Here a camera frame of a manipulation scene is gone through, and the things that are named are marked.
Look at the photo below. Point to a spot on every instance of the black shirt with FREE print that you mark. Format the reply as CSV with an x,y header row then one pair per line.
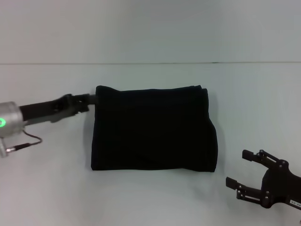
x,y
152,131

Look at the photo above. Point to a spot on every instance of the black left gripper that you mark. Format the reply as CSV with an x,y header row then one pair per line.
x,y
47,109

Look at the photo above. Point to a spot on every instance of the silver connector on left gripper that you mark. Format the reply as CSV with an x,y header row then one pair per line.
x,y
2,149

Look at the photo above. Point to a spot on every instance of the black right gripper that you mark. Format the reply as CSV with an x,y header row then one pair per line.
x,y
282,186

